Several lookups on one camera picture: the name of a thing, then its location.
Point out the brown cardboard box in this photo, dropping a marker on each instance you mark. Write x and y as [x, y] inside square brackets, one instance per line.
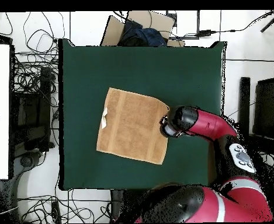
[160, 23]

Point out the tan terry towel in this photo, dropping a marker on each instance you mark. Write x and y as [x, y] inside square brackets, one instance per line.
[132, 126]

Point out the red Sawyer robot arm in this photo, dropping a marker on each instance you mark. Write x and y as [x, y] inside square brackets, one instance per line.
[232, 203]

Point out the dark green table cloth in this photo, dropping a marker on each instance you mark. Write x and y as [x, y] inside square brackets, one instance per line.
[185, 70]

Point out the dark blue garment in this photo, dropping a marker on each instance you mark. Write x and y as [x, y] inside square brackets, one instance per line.
[148, 36]

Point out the black power adapter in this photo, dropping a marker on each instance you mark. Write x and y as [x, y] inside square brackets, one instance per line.
[204, 33]

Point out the black stand frame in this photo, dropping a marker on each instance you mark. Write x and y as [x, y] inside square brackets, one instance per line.
[45, 93]
[244, 98]

